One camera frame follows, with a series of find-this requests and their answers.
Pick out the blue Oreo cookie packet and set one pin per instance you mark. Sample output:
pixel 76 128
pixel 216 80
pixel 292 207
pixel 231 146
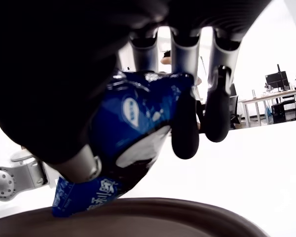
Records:
pixel 113 133

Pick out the round dark brown tray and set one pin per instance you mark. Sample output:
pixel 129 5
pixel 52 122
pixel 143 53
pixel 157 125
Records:
pixel 138 219

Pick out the black computer tower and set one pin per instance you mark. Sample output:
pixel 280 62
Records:
pixel 278 113

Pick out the left silver black robot arm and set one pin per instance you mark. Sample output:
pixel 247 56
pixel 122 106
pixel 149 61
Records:
pixel 27 172

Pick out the wooden desk with white legs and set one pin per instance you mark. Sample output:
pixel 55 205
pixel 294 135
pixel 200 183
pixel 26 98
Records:
pixel 271 95

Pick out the black computer monitor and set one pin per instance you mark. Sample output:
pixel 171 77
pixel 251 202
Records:
pixel 275 80

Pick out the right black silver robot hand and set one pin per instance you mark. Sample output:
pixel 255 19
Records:
pixel 51 74

